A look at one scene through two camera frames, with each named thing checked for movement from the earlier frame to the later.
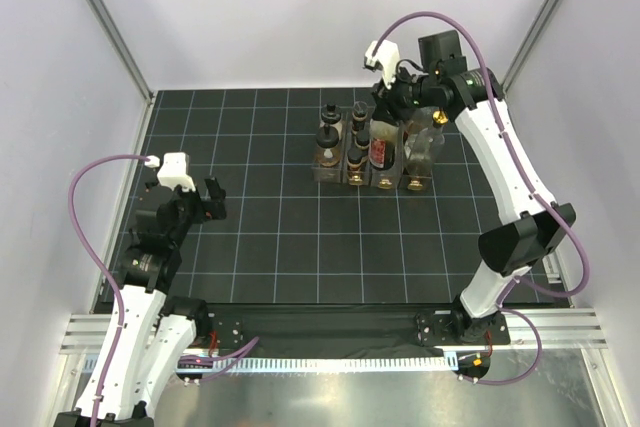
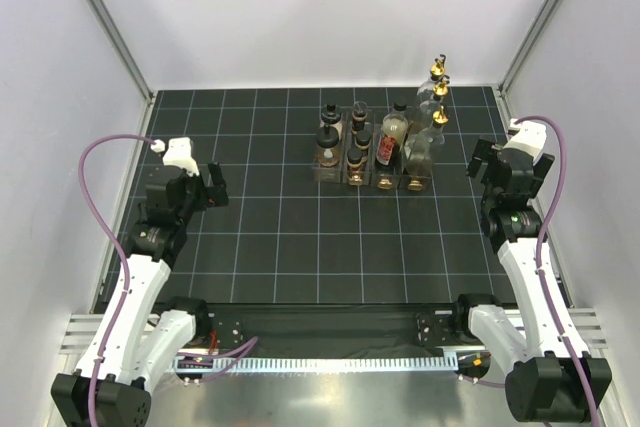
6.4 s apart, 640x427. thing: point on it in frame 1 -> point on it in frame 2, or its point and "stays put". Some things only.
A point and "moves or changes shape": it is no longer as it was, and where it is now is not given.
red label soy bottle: (383, 137) moves or changes shape
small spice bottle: (359, 115) stays put
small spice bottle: (354, 165) stays put
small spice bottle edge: (362, 139) stays put
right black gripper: (387, 108) -> (484, 152)
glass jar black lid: (328, 152) stays put
